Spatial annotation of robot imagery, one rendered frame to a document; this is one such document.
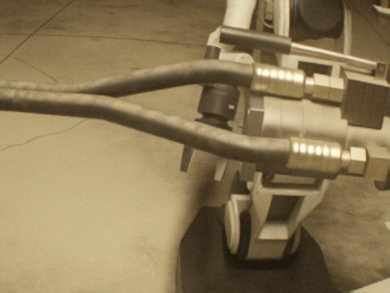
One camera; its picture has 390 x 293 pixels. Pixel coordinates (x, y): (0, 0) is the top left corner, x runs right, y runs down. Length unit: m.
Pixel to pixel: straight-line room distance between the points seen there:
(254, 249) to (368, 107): 0.79
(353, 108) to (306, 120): 0.08
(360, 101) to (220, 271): 0.91
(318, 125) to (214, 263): 0.90
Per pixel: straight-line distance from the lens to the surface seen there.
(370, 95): 0.94
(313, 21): 1.26
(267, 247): 1.63
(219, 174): 1.44
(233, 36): 0.91
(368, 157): 0.90
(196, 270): 1.71
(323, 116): 0.94
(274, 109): 0.93
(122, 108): 0.91
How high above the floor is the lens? 1.23
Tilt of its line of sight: 26 degrees down
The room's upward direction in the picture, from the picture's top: 7 degrees clockwise
